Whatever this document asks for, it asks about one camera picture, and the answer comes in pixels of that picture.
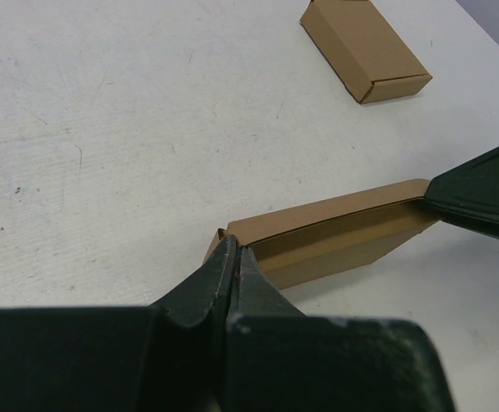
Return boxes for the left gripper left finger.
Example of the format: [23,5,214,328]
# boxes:
[150,235,237,329]

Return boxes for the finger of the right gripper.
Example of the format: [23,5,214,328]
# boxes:
[424,147,499,239]

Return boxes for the small folded cardboard box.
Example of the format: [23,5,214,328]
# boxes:
[300,1,432,104]

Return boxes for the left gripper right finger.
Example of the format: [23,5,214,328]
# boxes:
[228,246,306,319]

